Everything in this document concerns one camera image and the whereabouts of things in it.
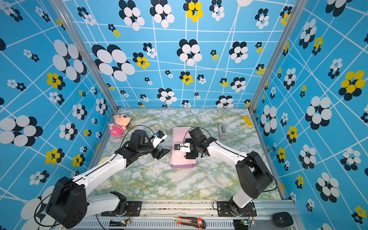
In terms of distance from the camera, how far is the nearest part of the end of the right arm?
0.64 metres

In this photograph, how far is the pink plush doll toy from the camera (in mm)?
1009

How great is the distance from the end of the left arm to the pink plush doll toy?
40 cm

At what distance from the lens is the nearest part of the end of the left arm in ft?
2.01

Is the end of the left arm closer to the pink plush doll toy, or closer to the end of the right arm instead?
the end of the right arm
